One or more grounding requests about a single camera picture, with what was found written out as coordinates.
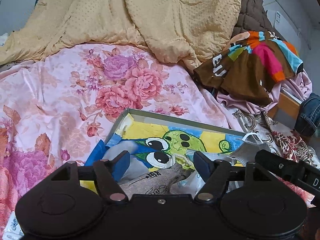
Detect white plastic packet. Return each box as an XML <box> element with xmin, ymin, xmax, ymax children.
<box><xmin>170</xmin><ymin>171</ymin><xmax>205</xmax><ymax>198</ymax></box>

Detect grey drawstring pouch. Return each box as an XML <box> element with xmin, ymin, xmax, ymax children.
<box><xmin>119</xmin><ymin>157</ymin><xmax>194</xmax><ymax>198</ymax></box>

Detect grey face mask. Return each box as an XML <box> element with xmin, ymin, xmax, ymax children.
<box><xmin>229</xmin><ymin>132</ymin><xmax>271</xmax><ymax>166</ymax></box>

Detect beige damask bed sheet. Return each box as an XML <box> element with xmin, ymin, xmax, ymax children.
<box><xmin>233</xmin><ymin>109</ymin><xmax>319</xmax><ymax>169</ymax></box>

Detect cartoon frog towel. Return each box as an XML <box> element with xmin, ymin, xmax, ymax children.
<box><xmin>80</xmin><ymin>113</ymin><xmax>247</xmax><ymax>196</ymax></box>

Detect blue denim jeans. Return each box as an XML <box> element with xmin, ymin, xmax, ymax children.
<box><xmin>295</xmin><ymin>93</ymin><xmax>320</xmax><ymax>138</ymax></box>

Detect grey shallow cardboard box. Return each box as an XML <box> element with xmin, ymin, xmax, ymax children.
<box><xmin>83</xmin><ymin>108</ymin><xmax>251</xmax><ymax>198</ymax></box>

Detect pink floral bedspread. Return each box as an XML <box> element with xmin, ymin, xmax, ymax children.
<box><xmin>1</xmin><ymin>44</ymin><xmax>243</xmax><ymax>229</ymax></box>

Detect brown multicolour striped garment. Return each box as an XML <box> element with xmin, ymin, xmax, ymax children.
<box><xmin>194</xmin><ymin>31</ymin><xmax>303</xmax><ymax>107</ymax></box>

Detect white milk carton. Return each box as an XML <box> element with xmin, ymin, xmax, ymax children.
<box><xmin>3</xmin><ymin>211</ymin><xmax>24</xmax><ymax>240</ymax></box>

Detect tan dotted quilt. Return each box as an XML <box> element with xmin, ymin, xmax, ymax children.
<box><xmin>1</xmin><ymin>0</ymin><xmax>241</xmax><ymax>70</ymax></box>

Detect white wall air conditioner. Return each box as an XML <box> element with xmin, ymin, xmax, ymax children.
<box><xmin>267</xmin><ymin>10</ymin><xmax>309</xmax><ymax>59</ymax></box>

